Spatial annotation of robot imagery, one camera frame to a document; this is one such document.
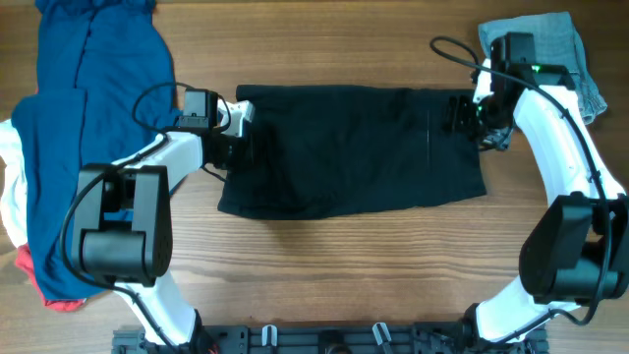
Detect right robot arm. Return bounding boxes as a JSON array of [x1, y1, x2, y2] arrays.
[[445, 32, 628, 353]]

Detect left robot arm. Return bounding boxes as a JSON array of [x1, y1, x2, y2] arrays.
[[59, 87, 255, 353]]

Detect black cable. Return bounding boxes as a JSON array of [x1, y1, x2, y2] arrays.
[[429, 35, 615, 345], [58, 82, 232, 354]]

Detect left black cable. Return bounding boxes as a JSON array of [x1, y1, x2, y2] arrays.
[[58, 82, 232, 354]]

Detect right black cable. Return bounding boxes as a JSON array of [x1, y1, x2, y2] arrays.
[[429, 35, 615, 345]]

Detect folded light blue jeans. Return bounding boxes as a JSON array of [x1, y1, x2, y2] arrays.
[[478, 12, 607, 125]]

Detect white garment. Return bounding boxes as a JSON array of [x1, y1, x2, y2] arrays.
[[1, 119, 28, 248]]

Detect red garment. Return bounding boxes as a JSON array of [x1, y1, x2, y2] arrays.
[[14, 244, 86, 313]]

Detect black shorts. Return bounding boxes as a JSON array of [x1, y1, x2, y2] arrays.
[[217, 85, 486, 220]]

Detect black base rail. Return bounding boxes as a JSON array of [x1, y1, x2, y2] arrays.
[[111, 322, 550, 354]]

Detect blue garment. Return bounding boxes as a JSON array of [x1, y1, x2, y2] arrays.
[[11, 0, 179, 300]]

